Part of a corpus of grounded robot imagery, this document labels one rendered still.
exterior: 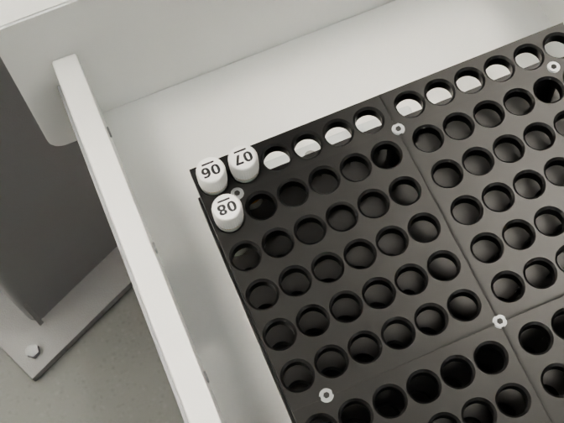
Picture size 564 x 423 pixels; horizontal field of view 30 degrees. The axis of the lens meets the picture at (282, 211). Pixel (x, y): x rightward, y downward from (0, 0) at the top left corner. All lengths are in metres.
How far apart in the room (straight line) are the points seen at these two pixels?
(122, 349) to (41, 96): 0.89
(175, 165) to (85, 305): 0.88
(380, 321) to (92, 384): 0.98
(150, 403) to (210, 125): 0.86
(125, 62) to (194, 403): 0.18
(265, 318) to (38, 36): 0.16
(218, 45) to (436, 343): 0.20
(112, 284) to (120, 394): 0.14
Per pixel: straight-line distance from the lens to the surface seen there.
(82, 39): 0.49
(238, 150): 0.43
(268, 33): 0.54
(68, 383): 1.38
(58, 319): 1.39
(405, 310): 0.42
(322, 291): 0.42
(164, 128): 0.53
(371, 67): 0.54
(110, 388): 1.37
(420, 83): 0.46
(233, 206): 0.42
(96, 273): 1.40
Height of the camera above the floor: 1.30
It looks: 66 degrees down
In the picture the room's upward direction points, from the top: 8 degrees counter-clockwise
